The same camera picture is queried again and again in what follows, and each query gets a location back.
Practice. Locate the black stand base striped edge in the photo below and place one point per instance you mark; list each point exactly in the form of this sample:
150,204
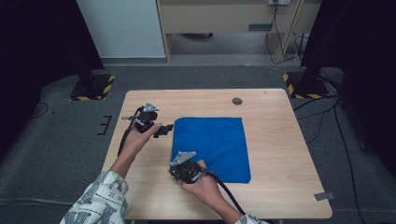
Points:
93,88
306,85

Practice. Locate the white power strip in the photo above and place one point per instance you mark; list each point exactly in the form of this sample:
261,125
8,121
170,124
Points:
279,2

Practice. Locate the grey round table grommet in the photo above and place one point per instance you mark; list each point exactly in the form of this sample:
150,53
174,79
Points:
237,101

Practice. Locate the person's left hand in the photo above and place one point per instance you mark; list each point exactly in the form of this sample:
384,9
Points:
135,144

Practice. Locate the blue cloth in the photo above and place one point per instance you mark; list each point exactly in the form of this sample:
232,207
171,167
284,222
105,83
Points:
214,143

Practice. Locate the person's right hand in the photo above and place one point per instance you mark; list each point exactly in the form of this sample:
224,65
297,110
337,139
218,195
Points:
202,188

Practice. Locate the white cabinet panel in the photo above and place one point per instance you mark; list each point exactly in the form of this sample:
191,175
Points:
121,28

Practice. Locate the light wooden desk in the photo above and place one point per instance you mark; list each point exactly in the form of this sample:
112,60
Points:
218,17

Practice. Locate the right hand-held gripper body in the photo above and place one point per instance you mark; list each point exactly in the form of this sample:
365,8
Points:
186,171

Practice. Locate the black curtain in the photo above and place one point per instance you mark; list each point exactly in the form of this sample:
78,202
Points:
358,46
37,46

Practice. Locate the grey tape piece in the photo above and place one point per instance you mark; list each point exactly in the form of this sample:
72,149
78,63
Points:
324,196

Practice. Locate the dark grey rectangular plate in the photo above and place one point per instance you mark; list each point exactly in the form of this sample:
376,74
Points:
260,27

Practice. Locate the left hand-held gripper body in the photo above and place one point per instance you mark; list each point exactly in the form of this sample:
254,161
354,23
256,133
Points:
145,119

